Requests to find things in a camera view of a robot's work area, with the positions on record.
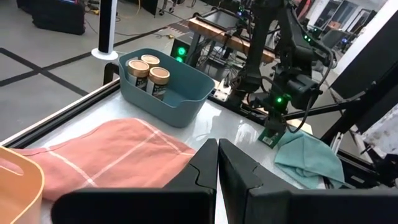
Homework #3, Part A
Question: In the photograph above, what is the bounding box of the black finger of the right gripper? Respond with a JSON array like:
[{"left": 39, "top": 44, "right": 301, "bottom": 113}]
[
  {"left": 263, "top": 116, "right": 277, "bottom": 138},
  {"left": 275, "top": 117, "right": 287, "bottom": 139}
]

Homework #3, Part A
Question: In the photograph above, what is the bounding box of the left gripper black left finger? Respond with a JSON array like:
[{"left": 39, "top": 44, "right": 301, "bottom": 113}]
[{"left": 51, "top": 138, "right": 219, "bottom": 224}]

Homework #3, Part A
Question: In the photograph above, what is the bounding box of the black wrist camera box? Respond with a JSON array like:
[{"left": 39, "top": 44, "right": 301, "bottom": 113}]
[{"left": 285, "top": 73, "right": 323, "bottom": 110}]

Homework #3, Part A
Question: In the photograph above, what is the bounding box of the orange plastic bin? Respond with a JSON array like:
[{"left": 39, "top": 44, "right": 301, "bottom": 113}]
[{"left": 0, "top": 146, "right": 45, "bottom": 224}]

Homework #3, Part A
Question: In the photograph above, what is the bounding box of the black curved frame tube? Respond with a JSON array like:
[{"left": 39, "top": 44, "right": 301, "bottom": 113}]
[{"left": 103, "top": 62, "right": 121, "bottom": 86}]

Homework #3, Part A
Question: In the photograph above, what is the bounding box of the white power strip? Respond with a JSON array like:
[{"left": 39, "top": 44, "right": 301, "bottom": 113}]
[{"left": 213, "top": 78, "right": 233, "bottom": 103}]

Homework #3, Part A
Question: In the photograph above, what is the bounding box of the black equipment case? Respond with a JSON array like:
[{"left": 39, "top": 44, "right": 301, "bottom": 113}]
[{"left": 17, "top": 0, "right": 86, "bottom": 36}]

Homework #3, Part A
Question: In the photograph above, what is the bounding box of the black partition panel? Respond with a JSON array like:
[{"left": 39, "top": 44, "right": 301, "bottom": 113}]
[{"left": 329, "top": 9, "right": 398, "bottom": 100}]

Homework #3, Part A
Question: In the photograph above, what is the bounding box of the black and white pole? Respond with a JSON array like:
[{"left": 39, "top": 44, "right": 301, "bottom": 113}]
[{"left": 91, "top": 0, "right": 119, "bottom": 61}]

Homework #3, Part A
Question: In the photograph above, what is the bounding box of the black box with green lights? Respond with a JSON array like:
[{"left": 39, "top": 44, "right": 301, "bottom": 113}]
[{"left": 170, "top": 38, "right": 191, "bottom": 65}]

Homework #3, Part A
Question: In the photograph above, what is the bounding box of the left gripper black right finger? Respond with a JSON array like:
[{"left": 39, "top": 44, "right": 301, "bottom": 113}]
[{"left": 218, "top": 138, "right": 398, "bottom": 224}]

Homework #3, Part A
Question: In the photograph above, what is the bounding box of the crumpled grey white sheet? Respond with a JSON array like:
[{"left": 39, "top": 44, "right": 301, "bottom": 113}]
[{"left": 361, "top": 104, "right": 398, "bottom": 156}]

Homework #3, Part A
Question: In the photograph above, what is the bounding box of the green spice tin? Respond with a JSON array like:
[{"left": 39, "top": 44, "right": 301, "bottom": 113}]
[{"left": 257, "top": 126, "right": 285, "bottom": 149}]

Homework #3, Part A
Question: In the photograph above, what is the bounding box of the wooden workbench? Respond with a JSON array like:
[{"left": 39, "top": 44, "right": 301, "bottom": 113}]
[{"left": 187, "top": 17, "right": 277, "bottom": 65}]

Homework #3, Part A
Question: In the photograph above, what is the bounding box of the spice jar with copper lid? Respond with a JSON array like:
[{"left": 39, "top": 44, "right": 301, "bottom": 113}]
[
  {"left": 140, "top": 54, "right": 161, "bottom": 68},
  {"left": 146, "top": 66, "right": 171, "bottom": 101},
  {"left": 127, "top": 58, "right": 150, "bottom": 91}
]

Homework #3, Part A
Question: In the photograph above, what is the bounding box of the black diagonal frame beam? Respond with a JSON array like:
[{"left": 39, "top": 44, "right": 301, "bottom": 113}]
[{"left": 320, "top": 67, "right": 398, "bottom": 146}]

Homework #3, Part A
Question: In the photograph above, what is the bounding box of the salmon cloth with white stripes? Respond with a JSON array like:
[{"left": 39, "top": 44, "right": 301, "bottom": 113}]
[{"left": 0, "top": 117, "right": 197, "bottom": 203}]

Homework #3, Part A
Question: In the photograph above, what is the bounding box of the black table frame rail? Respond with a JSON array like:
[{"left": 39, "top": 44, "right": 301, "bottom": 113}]
[
  {"left": 207, "top": 93, "right": 315, "bottom": 131},
  {"left": 0, "top": 77, "right": 121, "bottom": 149}
]

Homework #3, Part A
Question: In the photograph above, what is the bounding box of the teal cloth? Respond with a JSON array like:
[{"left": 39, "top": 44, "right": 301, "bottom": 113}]
[{"left": 273, "top": 129, "right": 346, "bottom": 190}]

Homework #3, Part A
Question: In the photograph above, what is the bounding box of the blue plastic bin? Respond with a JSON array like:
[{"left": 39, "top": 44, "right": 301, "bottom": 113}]
[{"left": 117, "top": 47, "right": 216, "bottom": 129}]

